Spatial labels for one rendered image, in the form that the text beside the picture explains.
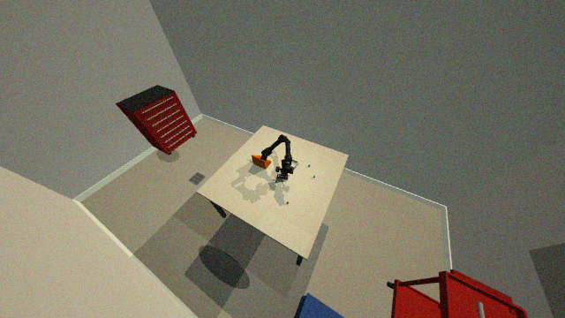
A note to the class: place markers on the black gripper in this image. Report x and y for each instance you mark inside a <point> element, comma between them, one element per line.
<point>278,168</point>

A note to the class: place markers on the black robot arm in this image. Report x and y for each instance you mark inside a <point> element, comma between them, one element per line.
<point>286,162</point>

